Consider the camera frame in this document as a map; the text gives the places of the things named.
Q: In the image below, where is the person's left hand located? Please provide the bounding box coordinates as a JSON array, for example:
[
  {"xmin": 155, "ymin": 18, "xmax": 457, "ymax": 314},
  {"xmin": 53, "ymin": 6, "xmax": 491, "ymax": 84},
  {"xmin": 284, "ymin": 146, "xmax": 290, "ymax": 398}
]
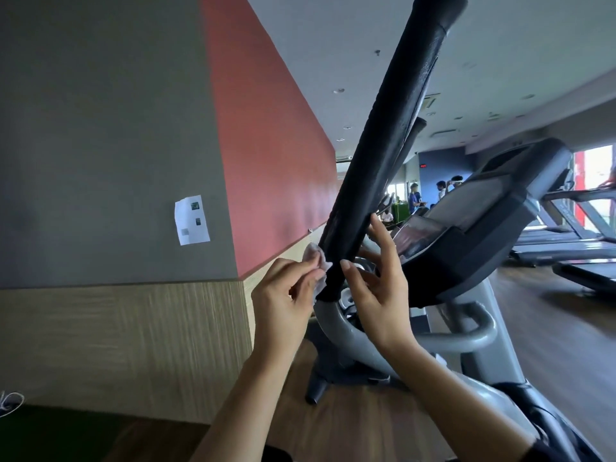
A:
[{"xmin": 250, "ymin": 251, "xmax": 333, "ymax": 355}]

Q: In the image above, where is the person's right hand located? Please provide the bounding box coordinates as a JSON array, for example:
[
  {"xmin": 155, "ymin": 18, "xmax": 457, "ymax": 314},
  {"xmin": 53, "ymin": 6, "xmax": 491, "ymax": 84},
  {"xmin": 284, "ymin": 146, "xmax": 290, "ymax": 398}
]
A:
[{"xmin": 339, "ymin": 213, "xmax": 423, "ymax": 355}]

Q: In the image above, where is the white wipe cloth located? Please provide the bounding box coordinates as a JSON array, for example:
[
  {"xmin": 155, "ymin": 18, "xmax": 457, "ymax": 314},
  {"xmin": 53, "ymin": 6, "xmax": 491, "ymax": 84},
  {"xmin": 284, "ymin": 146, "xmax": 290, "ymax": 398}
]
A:
[{"xmin": 302, "ymin": 243, "xmax": 334, "ymax": 306}]

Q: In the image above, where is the black padded elliptical handle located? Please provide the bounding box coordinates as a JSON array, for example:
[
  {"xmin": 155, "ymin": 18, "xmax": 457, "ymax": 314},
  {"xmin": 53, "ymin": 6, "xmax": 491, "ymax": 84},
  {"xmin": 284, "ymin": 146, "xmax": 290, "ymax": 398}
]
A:
[
  {"xmin": 375, "ymin": 117, "xmax": 428, "ymax": 222},
  {"xmin": 315, "ymin": 0, "xmax": 468, "ymax": 304}
]

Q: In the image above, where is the person's left forearm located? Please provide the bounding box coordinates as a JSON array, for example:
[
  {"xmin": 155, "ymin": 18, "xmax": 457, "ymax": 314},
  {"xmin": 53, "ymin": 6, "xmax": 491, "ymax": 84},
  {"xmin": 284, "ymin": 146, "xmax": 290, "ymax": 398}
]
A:
[{"xmin": 190, "ymin": 346, "xmax": 311, "ymax": 462}]

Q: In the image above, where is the person's right forearm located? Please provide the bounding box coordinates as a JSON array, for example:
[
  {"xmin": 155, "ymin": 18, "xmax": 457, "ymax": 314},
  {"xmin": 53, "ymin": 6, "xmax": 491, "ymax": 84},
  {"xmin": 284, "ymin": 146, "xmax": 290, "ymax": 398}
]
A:
[{"xmin": 380, "ymin": 338, "xmax": 547, "ymax": 462}]

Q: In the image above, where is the white paper notice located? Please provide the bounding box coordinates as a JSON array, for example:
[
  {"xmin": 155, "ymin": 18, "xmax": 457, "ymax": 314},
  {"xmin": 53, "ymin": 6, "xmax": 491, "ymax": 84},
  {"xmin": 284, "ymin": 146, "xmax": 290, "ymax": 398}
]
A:
[{"xmin": 174, "ymin": 194, "xmax": 211, "ymax": 247}]

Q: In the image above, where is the black elliptical console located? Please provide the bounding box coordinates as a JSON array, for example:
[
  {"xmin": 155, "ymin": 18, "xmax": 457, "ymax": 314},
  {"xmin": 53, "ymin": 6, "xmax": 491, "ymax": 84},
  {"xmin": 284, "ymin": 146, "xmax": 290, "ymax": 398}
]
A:
[{"xmin": 392, "ymin": 138, "xmax": 574, "ymax": 304}]

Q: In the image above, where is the black treadmill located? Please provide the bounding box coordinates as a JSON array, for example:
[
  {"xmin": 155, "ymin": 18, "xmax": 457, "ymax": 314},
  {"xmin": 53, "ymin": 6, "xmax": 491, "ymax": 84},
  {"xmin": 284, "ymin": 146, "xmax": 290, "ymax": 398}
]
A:
[
  {"xmin": 509, "ymin": 186, "xmax": 616, "ymax": 268},
  {"xmin": 552, "ymin": 261, "xmax": 616, "ymax": 295}
]

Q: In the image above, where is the person's black sleeve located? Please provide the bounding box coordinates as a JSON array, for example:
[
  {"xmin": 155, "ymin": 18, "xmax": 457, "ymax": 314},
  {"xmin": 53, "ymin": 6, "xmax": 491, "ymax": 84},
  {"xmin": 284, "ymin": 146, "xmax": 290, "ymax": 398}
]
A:
[{"xmin": 521, "ymin": 439, "xmax": 576, "ymax": 462}]

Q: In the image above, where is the grey elliptical machine frame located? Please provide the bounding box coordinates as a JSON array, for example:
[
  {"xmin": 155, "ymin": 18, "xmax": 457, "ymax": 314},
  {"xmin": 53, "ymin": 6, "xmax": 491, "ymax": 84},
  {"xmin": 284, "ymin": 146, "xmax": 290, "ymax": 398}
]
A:
[{"xmin": 304, "ymin": 226, "xmax": 608, "ymax": 462}]

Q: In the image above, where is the white cable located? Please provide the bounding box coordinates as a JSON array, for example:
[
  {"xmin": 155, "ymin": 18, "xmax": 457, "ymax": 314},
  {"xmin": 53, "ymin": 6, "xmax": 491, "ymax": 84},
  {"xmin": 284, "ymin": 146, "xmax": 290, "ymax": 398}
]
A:
[{"xmin": 0, "ymin": 391, "xmax": 25, "ymax": 419}]

